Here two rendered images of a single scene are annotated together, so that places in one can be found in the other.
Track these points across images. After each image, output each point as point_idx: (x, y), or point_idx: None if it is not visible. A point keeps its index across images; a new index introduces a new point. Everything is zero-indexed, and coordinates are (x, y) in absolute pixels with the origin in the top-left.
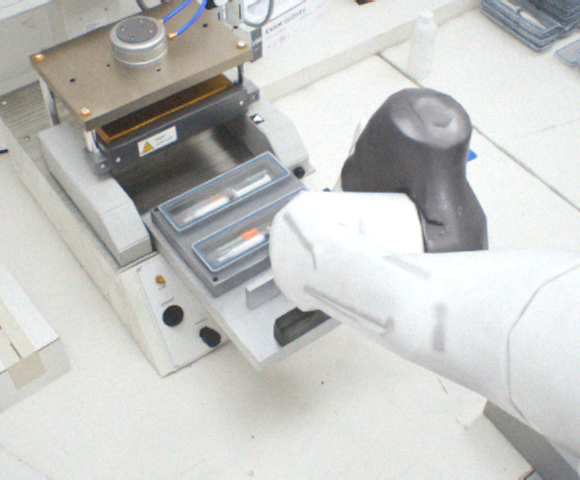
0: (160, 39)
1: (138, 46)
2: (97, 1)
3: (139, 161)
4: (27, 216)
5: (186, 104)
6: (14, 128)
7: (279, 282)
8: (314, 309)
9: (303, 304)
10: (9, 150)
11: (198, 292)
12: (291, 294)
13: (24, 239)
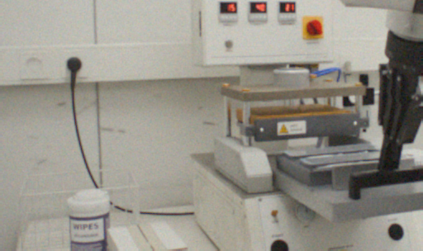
0: (304, 71)
1: (289, 70)
2: (272, 82)
3: (277, 139)
4: (193, 237)
5: (316, 113)
6: (201, 160)
7: None
8: None
9: None
10: (194, 196)
11: (298, 188)
12: None
13: (186, 244)
